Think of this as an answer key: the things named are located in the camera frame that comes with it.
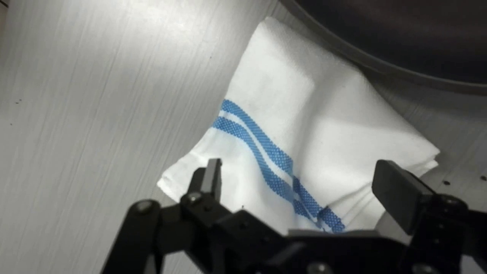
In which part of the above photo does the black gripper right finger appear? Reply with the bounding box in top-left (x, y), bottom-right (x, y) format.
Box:
top-left (372, 159), bottom-right (487, 274)

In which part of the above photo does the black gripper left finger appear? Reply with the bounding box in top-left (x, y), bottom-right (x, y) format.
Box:
top-left (104, 158), bottom-right (286, 274)

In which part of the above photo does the white blue-striped tea towel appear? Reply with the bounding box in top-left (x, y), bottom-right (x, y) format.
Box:
top-left (157, 16), bottom-right (442, 235)

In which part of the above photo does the black frying pan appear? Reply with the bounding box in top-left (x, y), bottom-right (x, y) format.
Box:
top-left (277, 0), bottom-right (487, 98)

